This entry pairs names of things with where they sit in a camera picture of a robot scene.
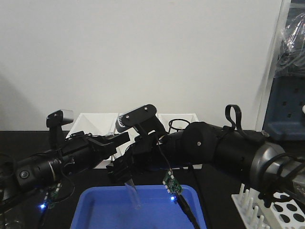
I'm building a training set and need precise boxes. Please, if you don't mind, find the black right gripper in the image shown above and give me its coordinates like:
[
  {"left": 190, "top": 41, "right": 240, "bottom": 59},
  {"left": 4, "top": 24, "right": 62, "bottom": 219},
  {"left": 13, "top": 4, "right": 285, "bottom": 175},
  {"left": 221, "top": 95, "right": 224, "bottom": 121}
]
[{"left": 106, "top": 131, "right": 167, "bottom": 185}]

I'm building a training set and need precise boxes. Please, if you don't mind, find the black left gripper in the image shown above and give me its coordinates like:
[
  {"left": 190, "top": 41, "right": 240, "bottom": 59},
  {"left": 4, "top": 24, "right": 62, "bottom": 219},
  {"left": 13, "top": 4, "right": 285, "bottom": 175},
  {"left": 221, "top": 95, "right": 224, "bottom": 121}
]
[{"left": 57, "top": 131, "right": 130, "bottom": 174}]

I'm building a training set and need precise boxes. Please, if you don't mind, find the glass test tube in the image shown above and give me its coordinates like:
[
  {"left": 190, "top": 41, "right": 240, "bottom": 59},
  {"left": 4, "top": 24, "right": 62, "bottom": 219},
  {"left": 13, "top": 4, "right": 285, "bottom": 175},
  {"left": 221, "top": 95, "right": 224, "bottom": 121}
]
[{"left": 124, "top": 179, "right": 141, "bottom": 209}]

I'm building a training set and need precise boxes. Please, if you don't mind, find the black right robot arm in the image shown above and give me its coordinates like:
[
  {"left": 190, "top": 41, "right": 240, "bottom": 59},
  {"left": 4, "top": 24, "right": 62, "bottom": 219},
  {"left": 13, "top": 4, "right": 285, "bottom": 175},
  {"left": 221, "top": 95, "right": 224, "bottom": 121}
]
[{"left": 107, "top": 104, "right": 305, "bottom": 205}]

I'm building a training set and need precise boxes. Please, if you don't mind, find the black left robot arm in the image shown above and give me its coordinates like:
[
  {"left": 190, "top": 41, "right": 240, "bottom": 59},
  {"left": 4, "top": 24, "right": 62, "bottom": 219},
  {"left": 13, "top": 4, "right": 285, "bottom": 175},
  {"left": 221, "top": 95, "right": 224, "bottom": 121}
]
[{"left": 0, "top": 131, "right": 130, "bottom": 229}]

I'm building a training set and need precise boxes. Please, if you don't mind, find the white test tube rack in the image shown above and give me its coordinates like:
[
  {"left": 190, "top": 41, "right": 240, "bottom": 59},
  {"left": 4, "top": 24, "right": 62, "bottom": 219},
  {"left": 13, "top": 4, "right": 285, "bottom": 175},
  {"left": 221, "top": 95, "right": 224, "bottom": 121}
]
[{"left": 231, "top": 184, "right": 305, "bottom": 229}]

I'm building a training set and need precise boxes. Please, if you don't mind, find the grey pegboard drying rack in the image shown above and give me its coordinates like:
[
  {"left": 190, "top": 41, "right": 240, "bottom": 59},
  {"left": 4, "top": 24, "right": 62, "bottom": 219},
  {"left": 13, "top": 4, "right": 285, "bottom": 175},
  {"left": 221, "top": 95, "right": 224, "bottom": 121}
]
[{"left": 263, "top": 0, "right": 305, "bottom": 141}]

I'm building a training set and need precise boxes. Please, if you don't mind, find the left white storage bin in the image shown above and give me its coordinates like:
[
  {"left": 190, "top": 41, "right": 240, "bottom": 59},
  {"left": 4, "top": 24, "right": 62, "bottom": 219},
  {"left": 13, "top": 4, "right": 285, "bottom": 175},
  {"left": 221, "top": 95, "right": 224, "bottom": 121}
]
[{"left": 65, "top": 113, "right": 119, "bottom": 170}]

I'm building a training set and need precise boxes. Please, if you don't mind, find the blue plastic tray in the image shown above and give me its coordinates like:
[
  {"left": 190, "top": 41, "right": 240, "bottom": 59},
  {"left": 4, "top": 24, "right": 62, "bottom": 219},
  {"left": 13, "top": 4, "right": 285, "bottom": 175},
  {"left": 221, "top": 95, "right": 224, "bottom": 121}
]
[{"left": 70, "top": 185, "right": 193, "bottom": 229}]

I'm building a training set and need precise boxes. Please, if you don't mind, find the green circuit board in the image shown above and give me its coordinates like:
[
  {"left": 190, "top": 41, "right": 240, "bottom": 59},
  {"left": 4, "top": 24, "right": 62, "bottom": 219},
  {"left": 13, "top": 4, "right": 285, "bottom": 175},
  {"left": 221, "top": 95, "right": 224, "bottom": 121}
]
[
  {"left": 39, "top": 183, "right": 62, "bottom": 210},
  {"left": 162, "top": 170, "right": 183, "bottom": 195}
]

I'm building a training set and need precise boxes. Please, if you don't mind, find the black metal tripod stand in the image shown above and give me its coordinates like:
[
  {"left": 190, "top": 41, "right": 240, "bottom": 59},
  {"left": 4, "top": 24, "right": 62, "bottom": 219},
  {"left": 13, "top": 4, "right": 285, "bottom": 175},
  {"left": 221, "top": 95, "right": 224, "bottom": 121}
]
[{"left": 168, "top": 118, "right": 190, "bottom": 133}]

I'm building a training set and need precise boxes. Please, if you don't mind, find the right white storage bin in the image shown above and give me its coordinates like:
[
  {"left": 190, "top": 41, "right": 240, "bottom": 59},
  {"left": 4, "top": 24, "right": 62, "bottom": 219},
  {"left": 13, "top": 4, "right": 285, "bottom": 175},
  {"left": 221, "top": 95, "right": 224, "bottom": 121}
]
[{"left": 157, "top": 114, "right": 202, "bottom": 169}]

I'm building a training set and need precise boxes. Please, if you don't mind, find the green circuit board left side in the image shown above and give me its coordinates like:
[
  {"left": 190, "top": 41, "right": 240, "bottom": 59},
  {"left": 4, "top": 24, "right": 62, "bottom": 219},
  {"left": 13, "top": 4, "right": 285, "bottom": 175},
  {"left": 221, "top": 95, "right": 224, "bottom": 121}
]
[{"left": 39, "top": 183, "right": 62, "bottom": 210}]

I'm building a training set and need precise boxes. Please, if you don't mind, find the clear plastic bag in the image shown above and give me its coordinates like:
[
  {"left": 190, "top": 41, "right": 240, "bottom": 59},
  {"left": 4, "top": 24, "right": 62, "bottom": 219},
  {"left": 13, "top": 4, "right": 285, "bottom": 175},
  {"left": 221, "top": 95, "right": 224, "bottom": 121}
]
[{"left": 275, "top": 3, "right": 305, "bottom": 78}]

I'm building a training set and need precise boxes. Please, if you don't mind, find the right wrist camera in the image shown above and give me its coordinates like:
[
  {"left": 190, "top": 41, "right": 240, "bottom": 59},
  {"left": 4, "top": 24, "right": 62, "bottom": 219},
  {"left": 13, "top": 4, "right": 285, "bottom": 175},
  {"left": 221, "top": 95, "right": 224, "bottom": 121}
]
[{"left": 115, "top": 104, "right": 166, "bottom": 136}]

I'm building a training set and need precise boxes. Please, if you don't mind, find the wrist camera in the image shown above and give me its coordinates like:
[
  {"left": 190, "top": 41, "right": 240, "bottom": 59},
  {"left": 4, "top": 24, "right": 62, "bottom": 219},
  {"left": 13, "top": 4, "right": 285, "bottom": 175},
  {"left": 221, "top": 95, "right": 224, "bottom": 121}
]
[
  {"left": 46, "top": 109, "right": 74, "bottom": 149},
  {"left": 115, "top": 104, "right": 166, "bottom": 136}
]

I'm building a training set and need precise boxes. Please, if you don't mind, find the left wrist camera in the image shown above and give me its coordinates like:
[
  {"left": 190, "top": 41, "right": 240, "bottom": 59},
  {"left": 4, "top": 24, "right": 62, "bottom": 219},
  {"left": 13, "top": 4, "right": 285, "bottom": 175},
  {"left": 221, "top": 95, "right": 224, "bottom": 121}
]
[{"left": 46, "top": 109, "right": 74, "bottom": 149}]

